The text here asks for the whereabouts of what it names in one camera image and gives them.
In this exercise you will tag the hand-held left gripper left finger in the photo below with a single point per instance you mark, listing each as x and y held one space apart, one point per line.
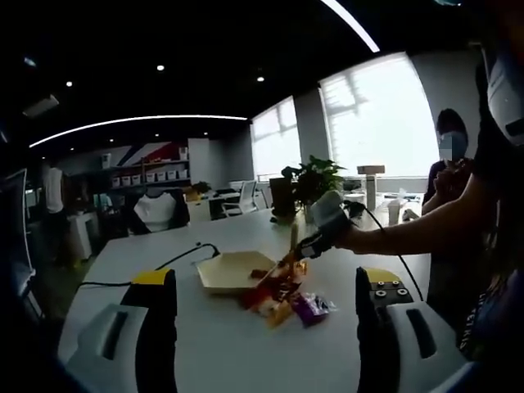
135 360

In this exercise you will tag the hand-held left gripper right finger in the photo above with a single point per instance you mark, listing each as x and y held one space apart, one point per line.
380 335

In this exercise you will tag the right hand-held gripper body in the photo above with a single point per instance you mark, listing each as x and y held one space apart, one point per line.
329 213

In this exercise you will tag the purple food snack packet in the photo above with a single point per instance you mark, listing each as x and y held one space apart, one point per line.
311 311

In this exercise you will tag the yellow food snack packet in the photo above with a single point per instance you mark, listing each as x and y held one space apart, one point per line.
280 315

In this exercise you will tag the clear bun food packet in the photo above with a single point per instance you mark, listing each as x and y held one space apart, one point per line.
268 309

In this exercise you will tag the beige hexagonal container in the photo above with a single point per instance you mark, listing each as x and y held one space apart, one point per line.
229 270

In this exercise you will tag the large green potted plant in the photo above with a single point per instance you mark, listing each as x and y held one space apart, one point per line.
319 180

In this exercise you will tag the white thermos bottle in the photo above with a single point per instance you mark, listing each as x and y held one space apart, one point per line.
371 192

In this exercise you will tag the paper bag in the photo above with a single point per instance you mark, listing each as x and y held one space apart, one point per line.
281 196

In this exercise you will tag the flat cardboard box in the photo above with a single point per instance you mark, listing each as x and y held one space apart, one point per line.
370 169

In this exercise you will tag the white mesh office chair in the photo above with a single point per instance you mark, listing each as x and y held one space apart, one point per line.
247 192

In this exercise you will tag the person's dark printed shirt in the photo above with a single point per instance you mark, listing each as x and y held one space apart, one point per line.
491 311

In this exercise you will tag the white drawer cabinet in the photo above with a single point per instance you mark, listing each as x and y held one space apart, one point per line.
198 210

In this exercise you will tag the small green potted plant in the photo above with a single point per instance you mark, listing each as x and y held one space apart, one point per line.
201 187

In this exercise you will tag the open cardboard box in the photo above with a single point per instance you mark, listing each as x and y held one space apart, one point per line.
191 194

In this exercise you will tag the white desk cabinet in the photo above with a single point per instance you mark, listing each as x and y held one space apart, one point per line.
84 235

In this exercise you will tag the white t-shirt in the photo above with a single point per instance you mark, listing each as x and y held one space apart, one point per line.
153 213

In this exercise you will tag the shelf with white boxes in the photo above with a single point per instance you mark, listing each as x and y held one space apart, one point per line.
155 176

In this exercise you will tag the curved ceiling light strip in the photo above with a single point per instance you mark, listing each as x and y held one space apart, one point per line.
352 22

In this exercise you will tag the long ceiling light strip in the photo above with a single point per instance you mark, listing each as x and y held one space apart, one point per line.
123 119

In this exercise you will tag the white ceiling projector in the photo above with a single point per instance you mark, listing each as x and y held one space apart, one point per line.
41 105

